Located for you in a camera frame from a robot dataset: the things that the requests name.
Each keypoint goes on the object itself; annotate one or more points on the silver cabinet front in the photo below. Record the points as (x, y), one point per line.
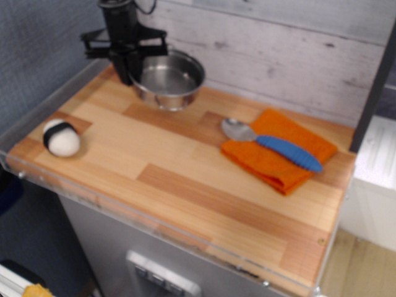
(106, 239)

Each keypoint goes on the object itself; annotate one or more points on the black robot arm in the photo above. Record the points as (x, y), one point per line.
(116, 3)

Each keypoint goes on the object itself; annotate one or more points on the blue handled metal spoon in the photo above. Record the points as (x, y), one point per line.
(238, 131)

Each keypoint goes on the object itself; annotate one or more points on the white aluminium box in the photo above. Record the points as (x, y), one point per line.
(369, 208)

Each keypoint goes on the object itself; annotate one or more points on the silver metal pot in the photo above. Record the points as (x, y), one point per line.
(170, 82)

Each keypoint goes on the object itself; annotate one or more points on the clear acrylic guard rail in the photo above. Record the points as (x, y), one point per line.
(165, 172)

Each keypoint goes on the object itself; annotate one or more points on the dark right post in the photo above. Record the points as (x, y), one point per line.
(375, 93)

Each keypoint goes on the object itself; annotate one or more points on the orange rag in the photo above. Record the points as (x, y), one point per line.
(271, 167)

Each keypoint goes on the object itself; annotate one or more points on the silver button panel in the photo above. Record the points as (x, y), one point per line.
(159, 275)

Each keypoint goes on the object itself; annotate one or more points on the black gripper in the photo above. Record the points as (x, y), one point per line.
(124, 34)

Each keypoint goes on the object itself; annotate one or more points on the white black sushi toy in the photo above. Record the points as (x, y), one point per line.
(60, 138)

